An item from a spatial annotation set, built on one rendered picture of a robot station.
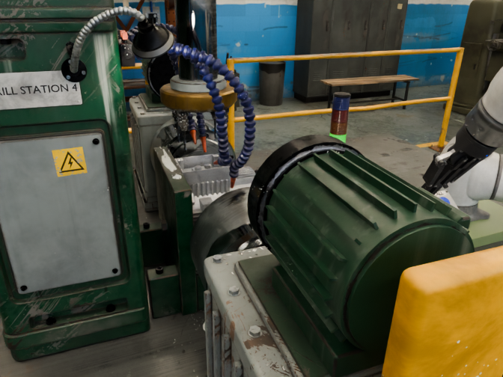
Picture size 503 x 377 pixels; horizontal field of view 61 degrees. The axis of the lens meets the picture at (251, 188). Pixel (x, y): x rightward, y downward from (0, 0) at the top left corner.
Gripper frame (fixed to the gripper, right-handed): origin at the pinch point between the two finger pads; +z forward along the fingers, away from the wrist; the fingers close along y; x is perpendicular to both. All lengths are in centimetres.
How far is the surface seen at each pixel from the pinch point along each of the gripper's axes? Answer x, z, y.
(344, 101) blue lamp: -52, 25, -13
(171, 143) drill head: -44, 28, 49
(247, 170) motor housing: -23.8, 17.7, 33.0
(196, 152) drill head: -41, 30, 41
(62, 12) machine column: -30, -25, 71
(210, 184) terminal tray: -20, 16, 44
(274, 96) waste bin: -368, 348, -179
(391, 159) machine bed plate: -58, 76, -64
